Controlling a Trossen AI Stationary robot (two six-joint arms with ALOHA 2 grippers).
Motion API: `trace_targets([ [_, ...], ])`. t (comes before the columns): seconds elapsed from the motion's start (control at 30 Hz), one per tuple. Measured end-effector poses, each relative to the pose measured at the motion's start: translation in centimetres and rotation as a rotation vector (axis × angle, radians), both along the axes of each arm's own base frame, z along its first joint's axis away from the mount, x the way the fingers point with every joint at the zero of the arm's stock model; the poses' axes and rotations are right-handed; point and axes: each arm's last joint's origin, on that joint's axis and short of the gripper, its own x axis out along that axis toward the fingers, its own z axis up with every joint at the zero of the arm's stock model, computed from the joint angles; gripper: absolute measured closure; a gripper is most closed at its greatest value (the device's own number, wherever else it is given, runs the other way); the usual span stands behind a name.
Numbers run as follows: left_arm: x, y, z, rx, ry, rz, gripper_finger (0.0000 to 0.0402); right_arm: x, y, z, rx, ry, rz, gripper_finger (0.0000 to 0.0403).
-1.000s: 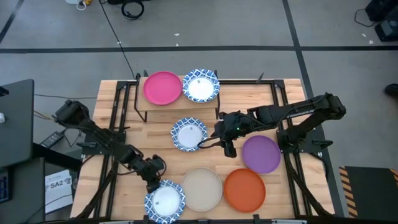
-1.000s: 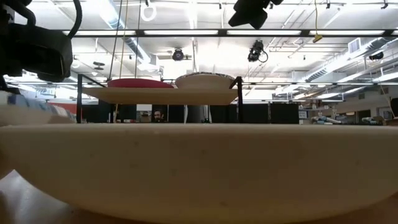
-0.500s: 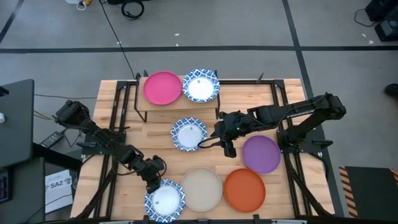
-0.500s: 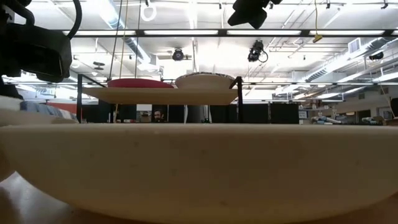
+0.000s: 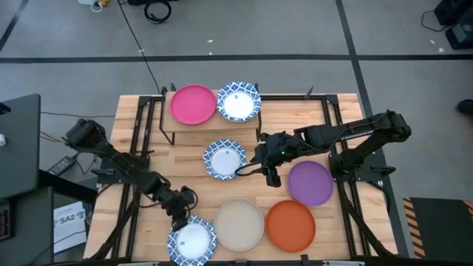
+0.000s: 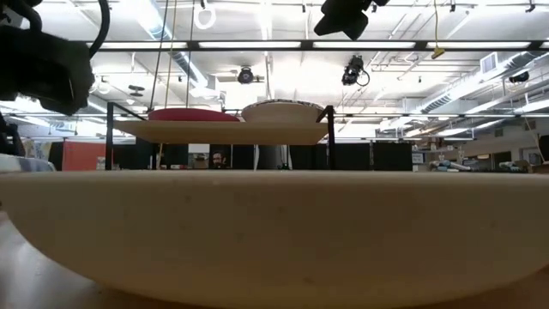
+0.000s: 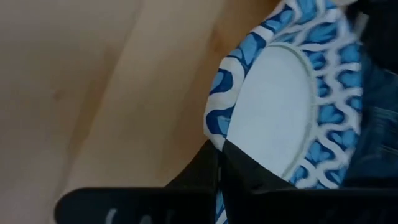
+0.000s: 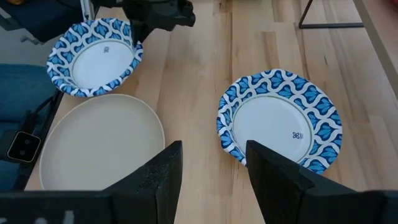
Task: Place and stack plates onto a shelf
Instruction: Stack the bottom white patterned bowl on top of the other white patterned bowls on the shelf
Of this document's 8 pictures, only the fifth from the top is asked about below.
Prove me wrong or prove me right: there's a black floor cable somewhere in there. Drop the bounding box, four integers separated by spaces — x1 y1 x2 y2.
117 0 163 94

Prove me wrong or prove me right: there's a black power adapter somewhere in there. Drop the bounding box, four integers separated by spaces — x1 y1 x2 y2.
47 156 77 177

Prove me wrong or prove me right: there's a blue patterned paper plate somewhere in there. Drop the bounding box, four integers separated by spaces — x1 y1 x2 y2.
166 216 218 266
202 139 248 181
216 81 262 123

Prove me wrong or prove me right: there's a black mat with striped edge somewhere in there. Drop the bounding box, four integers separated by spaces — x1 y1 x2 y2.
402 197 473 259

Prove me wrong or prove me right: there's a white printed paper sheet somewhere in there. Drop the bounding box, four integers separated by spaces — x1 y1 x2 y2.
53 201 88 255

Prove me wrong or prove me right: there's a wooden shelf with black legs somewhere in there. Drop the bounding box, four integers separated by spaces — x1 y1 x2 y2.
159 83 263 146

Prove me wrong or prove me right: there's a grey desk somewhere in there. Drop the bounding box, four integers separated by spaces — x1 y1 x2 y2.
0 94 41 200

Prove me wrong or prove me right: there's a black equipment case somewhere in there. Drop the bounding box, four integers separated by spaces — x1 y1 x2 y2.
434 0 473 51

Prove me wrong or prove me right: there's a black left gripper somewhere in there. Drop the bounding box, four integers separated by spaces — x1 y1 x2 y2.
162 186 197 232

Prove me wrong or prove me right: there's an orange plastic plate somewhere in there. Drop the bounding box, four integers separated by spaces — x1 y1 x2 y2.
265 199 317 253

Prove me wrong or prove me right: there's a grey cabinet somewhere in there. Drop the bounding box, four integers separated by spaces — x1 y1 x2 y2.
0 186 55 266

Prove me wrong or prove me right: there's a beige plastic plate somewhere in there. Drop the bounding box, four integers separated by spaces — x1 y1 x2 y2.
214 198 266 253

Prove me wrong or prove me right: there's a coiled black cable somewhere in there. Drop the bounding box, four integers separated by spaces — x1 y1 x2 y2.
143 0 173 24

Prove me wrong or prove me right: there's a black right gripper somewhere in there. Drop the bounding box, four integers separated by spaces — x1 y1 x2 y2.
253 132 299 188

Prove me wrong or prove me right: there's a person's foot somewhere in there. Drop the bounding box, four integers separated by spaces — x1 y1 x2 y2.
457 98 473 115

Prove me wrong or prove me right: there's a pink plastic plate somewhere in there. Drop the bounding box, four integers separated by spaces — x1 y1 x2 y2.
169 83 217 126

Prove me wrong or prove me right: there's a black metal table frame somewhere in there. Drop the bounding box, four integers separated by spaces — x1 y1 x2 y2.
88 94 398 266

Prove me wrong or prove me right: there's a purple plastic plate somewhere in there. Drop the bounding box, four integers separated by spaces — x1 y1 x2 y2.
287 160 335 207

